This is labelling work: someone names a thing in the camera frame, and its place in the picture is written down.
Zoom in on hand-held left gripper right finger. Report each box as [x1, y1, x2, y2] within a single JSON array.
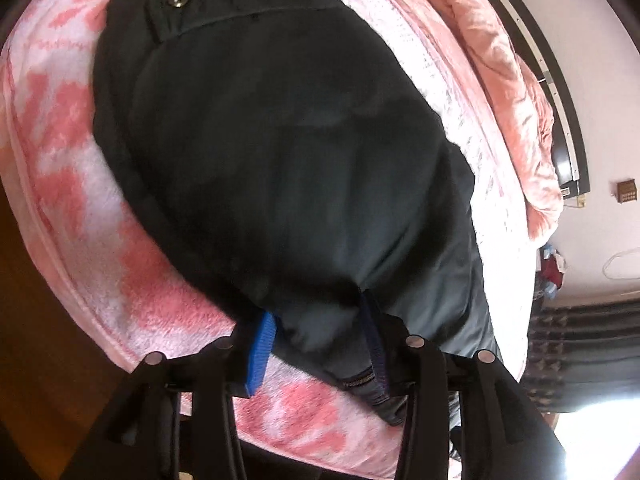
[[361, 291, 568, 480]]

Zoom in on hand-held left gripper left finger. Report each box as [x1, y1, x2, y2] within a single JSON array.
[[65, 311, 279, 480]]

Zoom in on black pants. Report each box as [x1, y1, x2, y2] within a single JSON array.
[[92, 0, 503, 428]]

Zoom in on pile of clothes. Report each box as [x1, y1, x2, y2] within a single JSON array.
[[534, 242, 568, 303]]

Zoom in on dark patterned curtain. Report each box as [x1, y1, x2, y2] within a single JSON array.
[[520, 297, 640, 413]]

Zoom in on bright window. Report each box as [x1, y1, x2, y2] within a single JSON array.
[[552, 392, 640, 480]]

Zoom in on pink and white fleece blanket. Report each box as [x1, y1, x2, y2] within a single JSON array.
[[0, 0, 501, 476]]

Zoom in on white pink waffle bedsheet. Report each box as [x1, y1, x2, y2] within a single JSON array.
[[320, 0, 531, 401]]

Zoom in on pink quilt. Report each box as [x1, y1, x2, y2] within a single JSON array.
[[360, 0, 566, 247]]

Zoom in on dark bed headboard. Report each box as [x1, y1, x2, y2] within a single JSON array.
[[445, 0, 592, 197]]

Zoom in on white wall cable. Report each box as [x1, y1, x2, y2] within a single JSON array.
[[602, 251, 640, 278]]

